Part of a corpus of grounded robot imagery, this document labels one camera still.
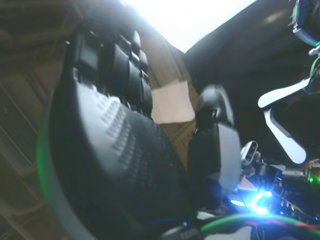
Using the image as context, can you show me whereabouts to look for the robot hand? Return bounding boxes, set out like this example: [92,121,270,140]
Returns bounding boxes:
[36,26,243,240]

